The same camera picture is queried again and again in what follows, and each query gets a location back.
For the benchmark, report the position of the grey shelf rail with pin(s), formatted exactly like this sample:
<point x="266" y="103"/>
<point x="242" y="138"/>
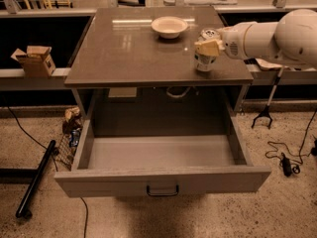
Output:
<point x="13" y="79"/>

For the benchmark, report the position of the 7up soda can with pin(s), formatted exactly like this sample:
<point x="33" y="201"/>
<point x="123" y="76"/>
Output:
<point x="206" y="49"/>

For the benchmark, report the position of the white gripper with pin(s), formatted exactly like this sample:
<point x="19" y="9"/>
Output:
<point x="233" y="42"/>

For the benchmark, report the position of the grey cabinet with top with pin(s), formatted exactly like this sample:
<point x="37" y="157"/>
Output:
<point x="120" y="49"/>

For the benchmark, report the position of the grabber reacher tool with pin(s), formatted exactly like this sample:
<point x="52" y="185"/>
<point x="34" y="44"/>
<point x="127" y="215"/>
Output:
<point x="265" y="112"/>

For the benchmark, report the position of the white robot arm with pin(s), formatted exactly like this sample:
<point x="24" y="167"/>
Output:
<point x="292" y="41"/>

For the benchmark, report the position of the black drawer handle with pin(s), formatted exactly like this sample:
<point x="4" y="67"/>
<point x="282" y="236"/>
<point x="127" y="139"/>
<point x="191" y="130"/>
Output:
<point x="162" y="192"/>

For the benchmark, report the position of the open grey top drawer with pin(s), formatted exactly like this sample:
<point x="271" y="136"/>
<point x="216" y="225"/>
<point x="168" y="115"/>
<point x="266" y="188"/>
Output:
<point x="152" y="139"/>

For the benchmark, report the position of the small cardboard box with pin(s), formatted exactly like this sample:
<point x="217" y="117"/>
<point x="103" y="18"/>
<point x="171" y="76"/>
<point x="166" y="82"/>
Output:
<point x="36" y="61"/>

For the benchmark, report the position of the black metal bar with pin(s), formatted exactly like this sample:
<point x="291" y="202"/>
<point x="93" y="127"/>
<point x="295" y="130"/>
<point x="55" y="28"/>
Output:
<point x="23" y="209"/>

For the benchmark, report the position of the white takeout container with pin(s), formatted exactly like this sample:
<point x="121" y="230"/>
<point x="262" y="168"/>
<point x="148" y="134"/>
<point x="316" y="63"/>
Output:
<point x="267" y="66"/>

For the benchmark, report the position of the wire basket with trash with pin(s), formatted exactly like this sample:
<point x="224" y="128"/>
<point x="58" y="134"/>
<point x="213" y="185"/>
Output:
<point x="71" y="131"/>

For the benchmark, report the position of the white paper bowl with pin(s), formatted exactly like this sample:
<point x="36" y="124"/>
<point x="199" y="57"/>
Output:
<point x="169" y="27"/>

